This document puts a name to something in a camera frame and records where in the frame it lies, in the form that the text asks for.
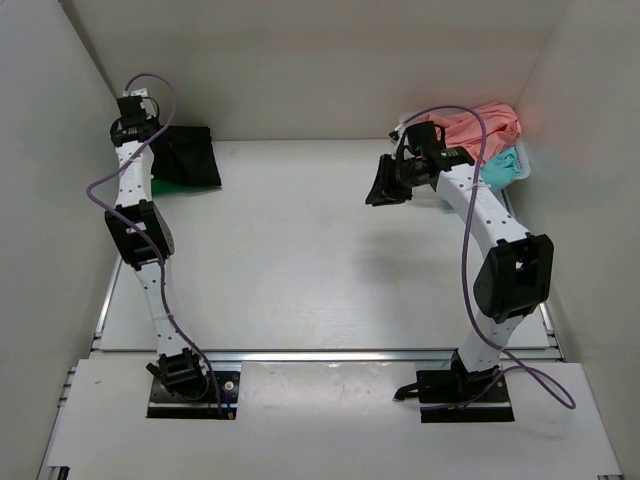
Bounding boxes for pink t shirt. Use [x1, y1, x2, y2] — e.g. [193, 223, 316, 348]
[423, 102, 522, 162]

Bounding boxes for teal t shirt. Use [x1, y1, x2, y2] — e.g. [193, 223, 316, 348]
[439, 147, 524, 211]

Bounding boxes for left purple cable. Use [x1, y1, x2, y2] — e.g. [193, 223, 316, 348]
[85, 73, 236, 420]

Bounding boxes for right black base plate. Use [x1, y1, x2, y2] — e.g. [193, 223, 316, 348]
[393, 370, 515, 424]

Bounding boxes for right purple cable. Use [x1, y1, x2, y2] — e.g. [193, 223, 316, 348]
[403, 104, 577, 414]

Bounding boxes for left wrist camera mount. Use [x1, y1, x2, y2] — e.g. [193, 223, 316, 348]
[121, 88, 149, 99]

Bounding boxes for black t shirt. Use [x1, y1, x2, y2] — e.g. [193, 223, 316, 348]
[151, 126, 222, 192]

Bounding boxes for purple cable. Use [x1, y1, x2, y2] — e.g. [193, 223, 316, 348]
[85, 73, 236, 420]
[403, 104, 577, 414]

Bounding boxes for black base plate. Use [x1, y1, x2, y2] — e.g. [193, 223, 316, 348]
[393, 370, 515, 424]
[146, 368, 241, 421]

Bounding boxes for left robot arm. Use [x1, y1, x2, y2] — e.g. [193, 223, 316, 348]
[105, 91, 395, 403]

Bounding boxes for green folded t shirt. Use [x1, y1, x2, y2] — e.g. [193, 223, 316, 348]
[151, 179, 197, 197]

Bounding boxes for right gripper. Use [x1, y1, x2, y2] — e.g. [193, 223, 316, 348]
[365, 155, 426, 208]

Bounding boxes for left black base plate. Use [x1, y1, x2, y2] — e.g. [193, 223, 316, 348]
[146, 368, 241, 421]

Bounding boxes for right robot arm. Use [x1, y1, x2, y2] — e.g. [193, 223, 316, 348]
[365, 121, 554, 401]

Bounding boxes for white plastic basket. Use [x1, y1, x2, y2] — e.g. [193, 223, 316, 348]
[389, 103, 531, 192]

